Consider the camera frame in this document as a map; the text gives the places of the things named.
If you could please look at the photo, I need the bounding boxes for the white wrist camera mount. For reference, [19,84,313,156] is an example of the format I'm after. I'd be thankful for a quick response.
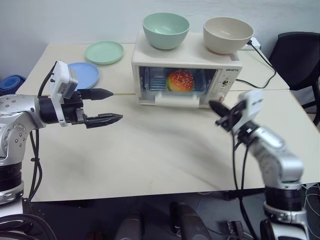
[231,89,265,132]
[48,59,79,128]

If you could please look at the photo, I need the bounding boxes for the green bowl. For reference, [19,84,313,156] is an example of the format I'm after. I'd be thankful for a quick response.
[142,12,191,51]

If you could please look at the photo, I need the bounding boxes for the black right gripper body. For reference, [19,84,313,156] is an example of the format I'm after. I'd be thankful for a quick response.
[221,101,248,133]

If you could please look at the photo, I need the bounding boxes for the green plate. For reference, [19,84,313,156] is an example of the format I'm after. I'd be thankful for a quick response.
[84,40,125,66]

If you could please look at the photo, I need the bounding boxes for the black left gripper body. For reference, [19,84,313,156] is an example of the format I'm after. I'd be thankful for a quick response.
[60,89,89,126]

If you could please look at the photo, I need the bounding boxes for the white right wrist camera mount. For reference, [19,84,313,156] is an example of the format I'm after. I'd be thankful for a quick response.
[231,89,265,132]

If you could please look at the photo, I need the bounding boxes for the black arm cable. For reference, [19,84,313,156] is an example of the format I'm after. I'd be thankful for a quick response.
[27,62,57,202]
[231,124,259,240]

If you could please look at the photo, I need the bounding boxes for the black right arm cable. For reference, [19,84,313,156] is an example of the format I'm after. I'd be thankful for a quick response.
[231,124,259,240]

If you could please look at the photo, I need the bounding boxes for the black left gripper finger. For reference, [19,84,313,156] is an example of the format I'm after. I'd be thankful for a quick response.
[84,113,124,130]
[79,87,114,101]

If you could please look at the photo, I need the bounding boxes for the black oven power cable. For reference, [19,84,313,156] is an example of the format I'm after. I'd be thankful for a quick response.
[235,39,277,89]

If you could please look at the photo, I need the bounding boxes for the thin white wires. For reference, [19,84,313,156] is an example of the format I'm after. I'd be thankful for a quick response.
[301,183,320,214]

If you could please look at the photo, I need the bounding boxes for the beige bowl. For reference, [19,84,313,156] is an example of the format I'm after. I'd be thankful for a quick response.
[202,16,255,55]

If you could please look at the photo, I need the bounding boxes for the blue plate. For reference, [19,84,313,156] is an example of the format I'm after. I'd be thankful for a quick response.
[66,61,101,90]

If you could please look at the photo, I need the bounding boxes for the cream toaster oven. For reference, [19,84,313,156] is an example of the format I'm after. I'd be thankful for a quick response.
[131,31,244,110]

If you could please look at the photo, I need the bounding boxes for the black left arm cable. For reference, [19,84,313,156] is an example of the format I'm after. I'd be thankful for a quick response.
[27,62,57,202]

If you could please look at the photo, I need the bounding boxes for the black office chair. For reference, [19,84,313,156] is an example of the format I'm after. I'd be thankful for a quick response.
[268,31,320,116]

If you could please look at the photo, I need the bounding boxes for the white power strip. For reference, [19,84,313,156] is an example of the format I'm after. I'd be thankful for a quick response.
[243,36,262,51]

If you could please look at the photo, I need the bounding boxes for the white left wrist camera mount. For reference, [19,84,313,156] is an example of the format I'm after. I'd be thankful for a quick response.
[48,59,79,128]

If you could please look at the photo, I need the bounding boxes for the blue stacked plastic object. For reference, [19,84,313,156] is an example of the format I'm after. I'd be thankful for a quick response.
[0,74,26,92]

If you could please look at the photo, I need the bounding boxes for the toy hamburger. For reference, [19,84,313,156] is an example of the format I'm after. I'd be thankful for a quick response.
[166,69,195,93]

